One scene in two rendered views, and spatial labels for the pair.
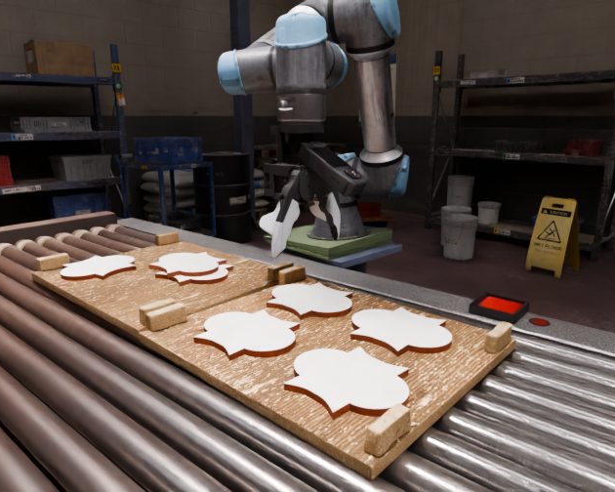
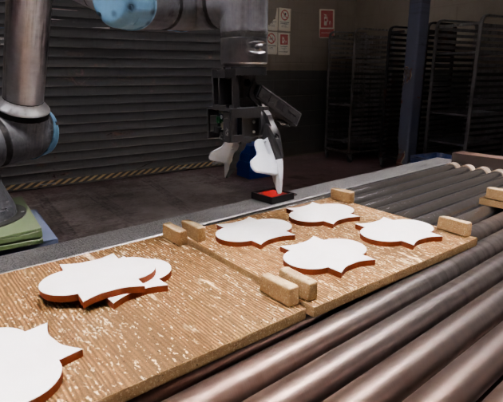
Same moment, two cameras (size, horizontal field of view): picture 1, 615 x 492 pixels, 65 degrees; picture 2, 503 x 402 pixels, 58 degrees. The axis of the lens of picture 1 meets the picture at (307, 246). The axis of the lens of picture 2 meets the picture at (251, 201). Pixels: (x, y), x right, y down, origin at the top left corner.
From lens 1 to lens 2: 0.99 m
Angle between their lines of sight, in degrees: 77
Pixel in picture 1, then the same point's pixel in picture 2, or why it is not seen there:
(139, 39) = not seen: outside the picture
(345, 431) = (451, 239)
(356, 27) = not seen: outside the picture
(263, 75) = (174, 10)
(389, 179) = (46, 134)
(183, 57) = not seen: outside the picture
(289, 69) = (263, 14)
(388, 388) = (409, 222)
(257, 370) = (387, 257)
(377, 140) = (37, 90)
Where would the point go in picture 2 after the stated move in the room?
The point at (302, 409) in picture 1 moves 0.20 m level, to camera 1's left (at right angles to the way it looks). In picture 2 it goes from (433, 246) to (467, 305)
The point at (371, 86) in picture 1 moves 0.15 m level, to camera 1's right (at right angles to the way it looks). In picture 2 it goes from (42, 26) to (81, 33)
